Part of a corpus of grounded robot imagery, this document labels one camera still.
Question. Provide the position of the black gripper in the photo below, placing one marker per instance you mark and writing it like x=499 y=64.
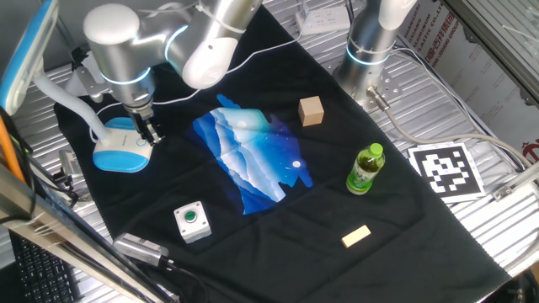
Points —
x=141 y=121

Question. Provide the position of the blue and white desk lamp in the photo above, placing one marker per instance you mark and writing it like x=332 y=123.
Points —
x=118 y=155

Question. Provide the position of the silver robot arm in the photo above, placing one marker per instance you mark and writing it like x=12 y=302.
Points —
x=122 y=46

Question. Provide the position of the white box with green button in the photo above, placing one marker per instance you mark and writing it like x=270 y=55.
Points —
x=192 y=222

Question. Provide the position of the wooden cube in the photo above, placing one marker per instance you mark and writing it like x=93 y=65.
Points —
x=311 y=111

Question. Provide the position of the black keyboard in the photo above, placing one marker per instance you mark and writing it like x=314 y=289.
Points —
x=40 y=271

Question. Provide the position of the black cloth with blue print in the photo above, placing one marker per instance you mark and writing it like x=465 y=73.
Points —
x=295 y=252

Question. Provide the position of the white power strip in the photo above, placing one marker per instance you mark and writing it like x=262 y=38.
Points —
x=324 y=20

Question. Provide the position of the green tea bottle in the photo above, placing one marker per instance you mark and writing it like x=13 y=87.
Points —
x=364 y=170

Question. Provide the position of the flat wooden block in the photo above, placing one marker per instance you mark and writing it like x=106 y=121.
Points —
x=356 y=236

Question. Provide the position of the black and white marker board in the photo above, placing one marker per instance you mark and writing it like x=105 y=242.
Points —
x=446 y=172

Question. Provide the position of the white panel with red print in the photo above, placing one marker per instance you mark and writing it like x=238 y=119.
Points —
x=484 y=76

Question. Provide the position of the wrist camera with grey bracket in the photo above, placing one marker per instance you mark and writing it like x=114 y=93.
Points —
x=90 y=82

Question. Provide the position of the small metal bracket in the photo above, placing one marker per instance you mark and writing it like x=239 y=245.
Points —
x=69 y=164

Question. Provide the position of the silver depth camera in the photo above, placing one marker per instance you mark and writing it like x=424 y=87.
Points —
x=139 y=248

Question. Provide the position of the aluminium frame beam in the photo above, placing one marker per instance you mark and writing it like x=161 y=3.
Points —
x=54 y=229
x=501 y=46

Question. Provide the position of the metal corner bracket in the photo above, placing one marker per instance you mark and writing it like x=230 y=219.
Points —
x=516 y=181

